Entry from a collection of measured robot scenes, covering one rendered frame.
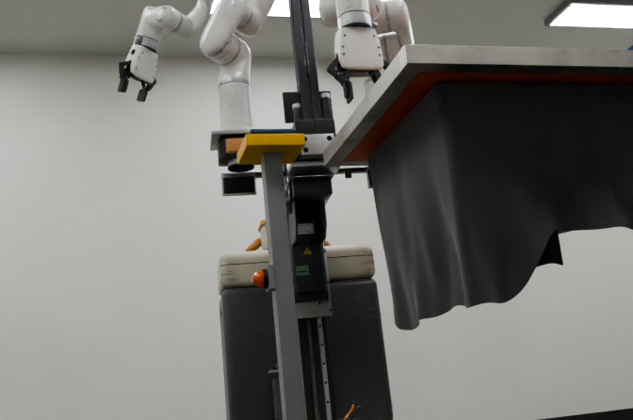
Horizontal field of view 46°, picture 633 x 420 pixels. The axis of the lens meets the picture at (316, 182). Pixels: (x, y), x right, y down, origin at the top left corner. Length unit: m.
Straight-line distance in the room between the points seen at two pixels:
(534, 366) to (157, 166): 3.17
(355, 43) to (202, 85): 4.17
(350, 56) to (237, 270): 1.12
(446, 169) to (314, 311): 1.15
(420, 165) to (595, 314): 4.93
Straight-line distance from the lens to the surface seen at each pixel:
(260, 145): 1.61
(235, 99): 2.16
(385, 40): 2.31
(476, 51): 1.44
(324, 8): 1.80
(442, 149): 1.44
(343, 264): 2.62
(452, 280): 1.48
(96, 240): 5.37
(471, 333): 5.83
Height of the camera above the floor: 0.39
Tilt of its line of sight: 16 degrees up
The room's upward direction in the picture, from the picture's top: 6 degrees counter-clockwise
